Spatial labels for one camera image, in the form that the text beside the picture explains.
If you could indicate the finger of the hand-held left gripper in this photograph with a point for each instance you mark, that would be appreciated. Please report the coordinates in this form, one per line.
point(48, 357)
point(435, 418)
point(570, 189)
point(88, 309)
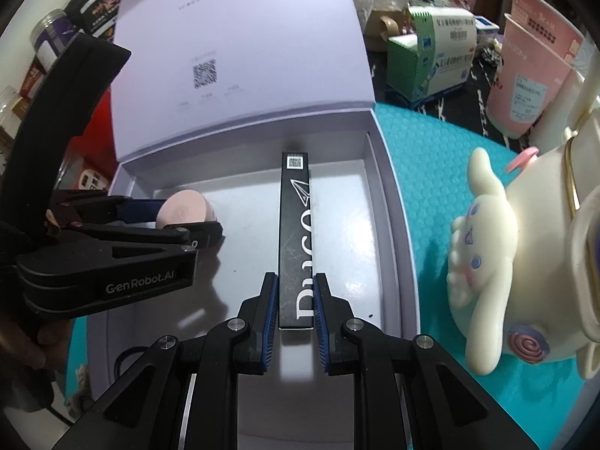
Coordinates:
point(206, 234)
point(140, 209)

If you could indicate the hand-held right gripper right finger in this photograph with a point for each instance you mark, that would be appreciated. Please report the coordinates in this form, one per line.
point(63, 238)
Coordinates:
point(321, 328)

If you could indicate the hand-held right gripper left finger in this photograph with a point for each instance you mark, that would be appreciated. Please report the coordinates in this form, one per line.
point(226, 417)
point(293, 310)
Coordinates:
point(268, 323)

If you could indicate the pink round compact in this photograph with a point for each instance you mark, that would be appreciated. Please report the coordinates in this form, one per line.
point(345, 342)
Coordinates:
point(185, 208)

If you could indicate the long black box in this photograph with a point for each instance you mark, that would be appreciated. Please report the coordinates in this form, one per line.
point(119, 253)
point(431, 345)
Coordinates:
point(295, 243)

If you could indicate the white gift box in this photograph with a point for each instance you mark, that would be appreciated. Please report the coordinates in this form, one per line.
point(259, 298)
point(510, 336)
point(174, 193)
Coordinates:
point(234, 56)

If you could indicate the person's left hand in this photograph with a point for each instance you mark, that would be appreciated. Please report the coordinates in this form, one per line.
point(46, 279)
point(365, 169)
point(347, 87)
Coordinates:
point(47, 344)

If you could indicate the teal printed mat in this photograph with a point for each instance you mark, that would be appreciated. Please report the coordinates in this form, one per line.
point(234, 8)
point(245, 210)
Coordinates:
point(436, 173)

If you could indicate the clear jar purple label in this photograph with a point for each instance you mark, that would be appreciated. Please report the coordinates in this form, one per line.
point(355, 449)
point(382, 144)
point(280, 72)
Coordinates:
point(54, 37)

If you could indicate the black printed box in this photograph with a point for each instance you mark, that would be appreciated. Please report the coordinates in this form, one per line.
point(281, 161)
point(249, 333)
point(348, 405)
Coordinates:
point(101, 4)

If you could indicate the cream dog figure jug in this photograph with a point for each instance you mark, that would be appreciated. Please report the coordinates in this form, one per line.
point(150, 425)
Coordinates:
point(529, 243)

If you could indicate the green white medicine box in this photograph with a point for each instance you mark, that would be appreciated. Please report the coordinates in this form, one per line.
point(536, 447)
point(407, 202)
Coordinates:
point(450, 33)
point(408, 65)

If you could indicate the brown cardboard tape roll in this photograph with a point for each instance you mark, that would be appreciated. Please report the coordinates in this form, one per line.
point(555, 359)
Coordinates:
point(386, 26)

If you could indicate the black patterned cloth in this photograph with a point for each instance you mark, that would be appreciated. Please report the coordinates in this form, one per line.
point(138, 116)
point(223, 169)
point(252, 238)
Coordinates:
point(473, 96)

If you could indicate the small blue white box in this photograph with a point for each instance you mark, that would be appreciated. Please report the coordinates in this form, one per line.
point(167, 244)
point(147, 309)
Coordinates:
point(485, 27)

